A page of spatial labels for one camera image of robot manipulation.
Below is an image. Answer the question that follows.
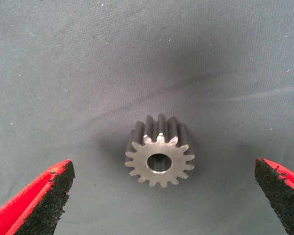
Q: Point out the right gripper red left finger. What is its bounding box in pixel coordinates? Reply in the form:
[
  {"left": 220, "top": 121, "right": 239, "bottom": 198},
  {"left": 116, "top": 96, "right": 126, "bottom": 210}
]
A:
[{"left": 0, "top": 158, "right": 76, "bottom": 235}]

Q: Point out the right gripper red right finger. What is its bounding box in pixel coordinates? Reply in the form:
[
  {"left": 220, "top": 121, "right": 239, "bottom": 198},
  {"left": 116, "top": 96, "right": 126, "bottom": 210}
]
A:
[{"left": 254, "top": 157, "right": 294, "bottom": 235}]

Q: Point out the dark steel planetary gear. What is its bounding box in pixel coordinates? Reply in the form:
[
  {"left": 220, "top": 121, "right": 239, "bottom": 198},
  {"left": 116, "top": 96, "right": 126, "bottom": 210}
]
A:
[{"left": 124, "top": 113, "right": 196, "bottom": 188}]

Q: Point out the dark grey table cloth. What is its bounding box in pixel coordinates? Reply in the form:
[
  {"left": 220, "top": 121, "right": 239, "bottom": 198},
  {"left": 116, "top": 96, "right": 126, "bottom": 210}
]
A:
[{"left": 0, "top": 0, "right": 294, "bottom": 235}]

